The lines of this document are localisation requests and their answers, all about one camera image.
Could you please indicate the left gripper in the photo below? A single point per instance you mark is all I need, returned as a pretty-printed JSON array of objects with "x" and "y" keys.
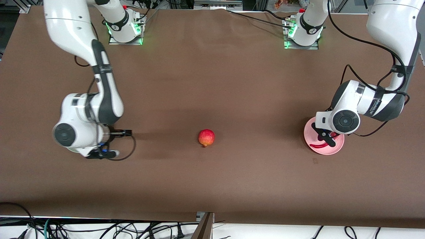
[{"x": 319, "y": 138}]

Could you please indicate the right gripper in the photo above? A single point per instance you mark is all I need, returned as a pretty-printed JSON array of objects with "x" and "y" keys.
[{"x": 117, "y": 133}]

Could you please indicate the red chili pepper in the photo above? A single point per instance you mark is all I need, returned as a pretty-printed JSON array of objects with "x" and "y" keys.
[{"x": 317, "y": 145}]

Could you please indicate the red pomegranate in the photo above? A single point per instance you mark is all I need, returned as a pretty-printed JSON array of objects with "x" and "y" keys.
[{"x": 206, "y": 137}]

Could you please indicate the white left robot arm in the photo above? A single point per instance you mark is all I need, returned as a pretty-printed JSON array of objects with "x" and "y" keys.
[{"x": 391, "y": 23}]

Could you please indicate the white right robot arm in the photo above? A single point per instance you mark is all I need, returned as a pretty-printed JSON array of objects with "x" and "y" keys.
[{"x": 66, "y": 26}]

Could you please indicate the pink plate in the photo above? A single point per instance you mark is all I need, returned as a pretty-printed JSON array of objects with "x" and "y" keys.
[{"x": 328, "y": 151}]

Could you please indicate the table cover sheet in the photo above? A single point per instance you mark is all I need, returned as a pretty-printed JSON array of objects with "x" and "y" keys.
[{"x": 199, "y": 83}]

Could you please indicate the aluminium profile post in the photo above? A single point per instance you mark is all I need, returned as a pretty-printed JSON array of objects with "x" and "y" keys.
[{"x": 204, "y": 227}]

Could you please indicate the aluminium corner bracket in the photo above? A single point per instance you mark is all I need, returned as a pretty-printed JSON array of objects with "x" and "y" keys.
[{"x": 25, "y": 9}]

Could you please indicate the grey metal frame bar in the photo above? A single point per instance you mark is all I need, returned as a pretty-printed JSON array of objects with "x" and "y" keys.
[{"x": 217, "y": 4}]

